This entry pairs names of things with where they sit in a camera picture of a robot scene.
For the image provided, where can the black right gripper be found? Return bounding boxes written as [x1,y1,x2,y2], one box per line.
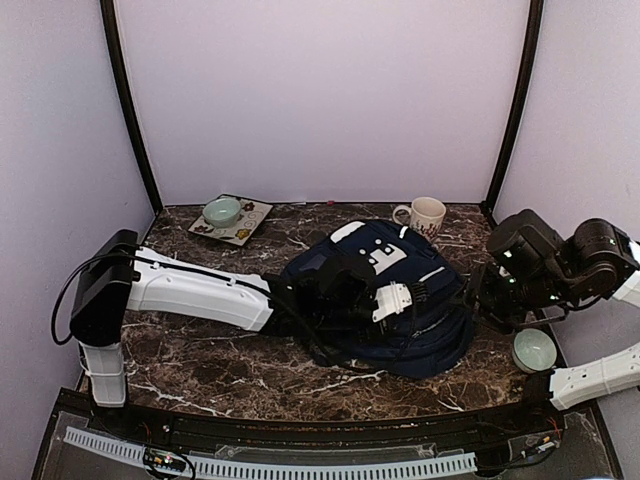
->
[451,259,575,334]

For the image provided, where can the navy blue student backpack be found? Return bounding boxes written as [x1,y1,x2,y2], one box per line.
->
[278,219,474,379]

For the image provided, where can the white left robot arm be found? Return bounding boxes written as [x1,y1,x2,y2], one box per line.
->
[60,229,414,436]

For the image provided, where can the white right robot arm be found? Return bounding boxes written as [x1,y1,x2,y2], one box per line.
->
[463,209,639,434]

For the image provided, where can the pale green bowl right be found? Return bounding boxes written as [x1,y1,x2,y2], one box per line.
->
[512,329,557,374]

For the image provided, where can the cream floral mug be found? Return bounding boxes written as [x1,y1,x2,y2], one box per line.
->
[392,197,447,241]

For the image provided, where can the square floral plate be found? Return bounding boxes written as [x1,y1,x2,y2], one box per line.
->
[188,195,273,246]

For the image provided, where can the pale green bowl on plate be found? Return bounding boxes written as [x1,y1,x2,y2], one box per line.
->
[202,197,241,228]

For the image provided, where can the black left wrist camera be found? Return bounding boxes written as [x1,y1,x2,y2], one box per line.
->
[316,256,376,308]

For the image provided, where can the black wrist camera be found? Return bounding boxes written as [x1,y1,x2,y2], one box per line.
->
[486,209,564,281]
[316,256,376,308]

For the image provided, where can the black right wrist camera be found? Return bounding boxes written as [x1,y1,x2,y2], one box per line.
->
[486,209,564,281]

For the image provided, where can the black front rail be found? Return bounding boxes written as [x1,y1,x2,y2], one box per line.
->
[54,388,569,450]

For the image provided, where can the grey slotted cable duct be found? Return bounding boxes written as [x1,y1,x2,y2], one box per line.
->
[63,427,477,480]

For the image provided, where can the right black frame post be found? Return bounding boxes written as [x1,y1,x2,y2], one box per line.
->
[483,0,545,213]

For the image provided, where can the black frame post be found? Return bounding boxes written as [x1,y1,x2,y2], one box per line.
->
[483,0,545,213]
[99,0,164,215]

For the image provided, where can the left black frame post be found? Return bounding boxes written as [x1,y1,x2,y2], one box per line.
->
[99,0,164,215]

